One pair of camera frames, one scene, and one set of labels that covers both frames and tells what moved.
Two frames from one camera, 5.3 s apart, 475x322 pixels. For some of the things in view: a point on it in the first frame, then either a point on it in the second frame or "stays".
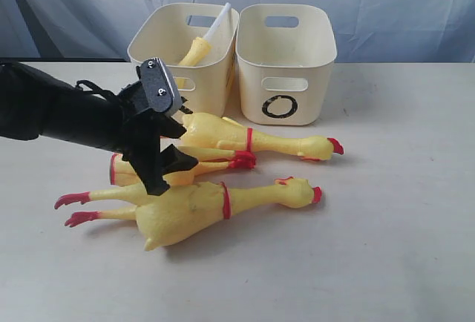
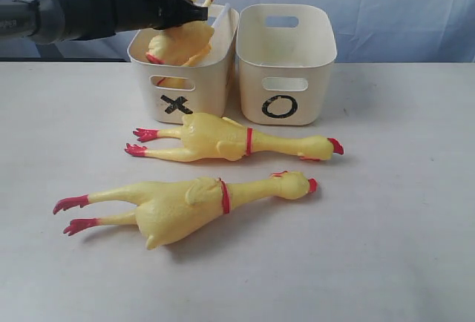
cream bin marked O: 285,52 stays
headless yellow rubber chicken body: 207,159 → 178,45
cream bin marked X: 197,41 stays
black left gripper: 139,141 → 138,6
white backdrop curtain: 383,14 stays
